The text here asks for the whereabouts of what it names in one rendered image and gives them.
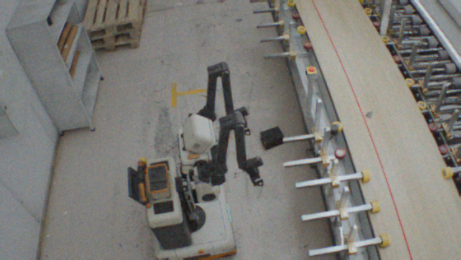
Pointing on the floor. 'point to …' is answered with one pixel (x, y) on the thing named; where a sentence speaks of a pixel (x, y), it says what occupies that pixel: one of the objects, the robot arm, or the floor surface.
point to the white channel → (440, 3)
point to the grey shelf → (47, 58)
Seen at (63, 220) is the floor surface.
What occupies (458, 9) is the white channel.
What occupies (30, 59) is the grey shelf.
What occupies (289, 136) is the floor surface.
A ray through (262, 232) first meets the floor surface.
